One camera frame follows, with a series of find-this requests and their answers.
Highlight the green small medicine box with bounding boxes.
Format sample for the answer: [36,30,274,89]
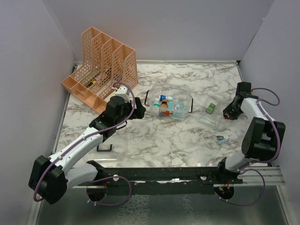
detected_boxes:
[206,103,216,114]

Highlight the brown bottle orange cap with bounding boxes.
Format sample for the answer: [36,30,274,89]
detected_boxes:
[160,99,168,110]

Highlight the blue labelled small bottle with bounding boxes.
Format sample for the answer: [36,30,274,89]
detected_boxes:
[159,95,174,102]

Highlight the clear teal sachet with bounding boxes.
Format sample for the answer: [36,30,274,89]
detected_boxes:
[199,115,216,128]

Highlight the clear plastic medicine box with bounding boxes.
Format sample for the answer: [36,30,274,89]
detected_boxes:
[144,83,194,120]

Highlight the clear teal blister packs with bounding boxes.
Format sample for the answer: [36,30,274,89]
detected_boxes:
[168,101,186,119]

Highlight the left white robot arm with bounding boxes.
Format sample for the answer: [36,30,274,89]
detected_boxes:
[29,96,146,204]

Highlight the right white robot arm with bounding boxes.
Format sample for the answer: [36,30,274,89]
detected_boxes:
[215,82,286,183]

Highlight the light blue clip item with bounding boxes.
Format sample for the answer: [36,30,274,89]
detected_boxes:
[216,135,229,145]

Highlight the peach plastic file organizer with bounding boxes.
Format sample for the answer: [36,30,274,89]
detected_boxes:
[62,27,138,114]

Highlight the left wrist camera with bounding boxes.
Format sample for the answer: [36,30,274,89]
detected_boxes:
[113,85,130,102]

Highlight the black box lid handle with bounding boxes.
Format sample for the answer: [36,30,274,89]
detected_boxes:
[96,144,113,152]

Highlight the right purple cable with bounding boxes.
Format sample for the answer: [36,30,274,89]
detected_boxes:
[215,88,281,206]

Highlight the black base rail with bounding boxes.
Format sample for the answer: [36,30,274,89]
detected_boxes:
[85,160,242,196]

